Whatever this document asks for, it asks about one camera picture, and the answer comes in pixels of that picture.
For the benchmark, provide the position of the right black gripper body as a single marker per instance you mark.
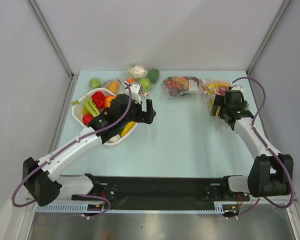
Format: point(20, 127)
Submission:
point(223, 110)

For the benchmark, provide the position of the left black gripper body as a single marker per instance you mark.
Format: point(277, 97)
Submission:
point(136, 115)

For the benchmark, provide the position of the clear zip bag pink seal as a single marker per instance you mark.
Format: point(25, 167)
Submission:
point(214, 87)

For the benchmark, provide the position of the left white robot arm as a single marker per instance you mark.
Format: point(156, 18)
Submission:
point(40, 176)

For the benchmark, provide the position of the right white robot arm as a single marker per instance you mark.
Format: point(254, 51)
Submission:
point(271, 172)

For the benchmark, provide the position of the orange mango in bag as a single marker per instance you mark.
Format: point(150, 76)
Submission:
point(113, 87)

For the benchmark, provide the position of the zip bag with dark fruits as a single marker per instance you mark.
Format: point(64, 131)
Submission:
point(180, 86)

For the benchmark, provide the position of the zip bag with vegetables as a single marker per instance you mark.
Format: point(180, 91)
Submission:
point(147, 77)

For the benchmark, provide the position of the orange persimmon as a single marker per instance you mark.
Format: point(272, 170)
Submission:
point(107, 100)

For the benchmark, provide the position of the yellow banana in basket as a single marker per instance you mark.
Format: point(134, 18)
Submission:
point(127, 128)

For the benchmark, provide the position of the red bell pepper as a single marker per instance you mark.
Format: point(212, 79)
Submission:
point(98, 98)

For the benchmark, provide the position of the green celery stalk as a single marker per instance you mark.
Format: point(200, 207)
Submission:
point(87, 106)

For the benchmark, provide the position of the green apple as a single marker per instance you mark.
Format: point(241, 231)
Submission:
point(94, 83)

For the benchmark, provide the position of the white plastic basket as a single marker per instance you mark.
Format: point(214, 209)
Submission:
point(77, 113)

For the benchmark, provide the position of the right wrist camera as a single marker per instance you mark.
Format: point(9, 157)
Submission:
point(237, 88)

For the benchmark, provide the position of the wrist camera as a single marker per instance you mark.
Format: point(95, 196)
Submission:
point(136, 90)
point(237, 88)

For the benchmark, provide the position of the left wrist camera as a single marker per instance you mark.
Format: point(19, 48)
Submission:
point(136, 90)

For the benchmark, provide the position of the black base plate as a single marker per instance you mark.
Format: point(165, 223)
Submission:
point(161, 193)

